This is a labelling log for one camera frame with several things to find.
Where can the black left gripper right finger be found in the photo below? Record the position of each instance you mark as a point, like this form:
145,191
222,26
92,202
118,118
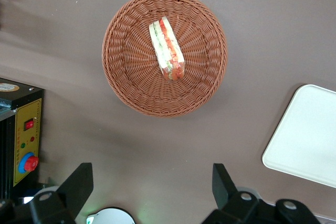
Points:
223,184

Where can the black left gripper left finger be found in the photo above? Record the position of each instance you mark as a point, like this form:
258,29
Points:
76,182

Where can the triangle sandwich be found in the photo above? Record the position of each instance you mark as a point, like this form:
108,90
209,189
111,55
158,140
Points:
165,48

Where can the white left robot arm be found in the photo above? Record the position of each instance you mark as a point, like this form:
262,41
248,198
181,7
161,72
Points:
113,216

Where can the cream plastic tray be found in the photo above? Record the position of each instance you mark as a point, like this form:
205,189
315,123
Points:
307,134

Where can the brown round wicker basket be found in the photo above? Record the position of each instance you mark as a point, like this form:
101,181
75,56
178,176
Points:
131,77

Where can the red emergency stop button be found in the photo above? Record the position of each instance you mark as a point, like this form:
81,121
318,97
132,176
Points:
30,163

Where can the black control box yellow panel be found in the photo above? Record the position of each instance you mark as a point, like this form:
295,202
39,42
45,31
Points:
29,91

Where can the round gold sticker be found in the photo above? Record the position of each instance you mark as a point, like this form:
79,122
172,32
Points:
8,87

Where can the red rocker switch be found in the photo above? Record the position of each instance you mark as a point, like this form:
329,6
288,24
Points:
29,125

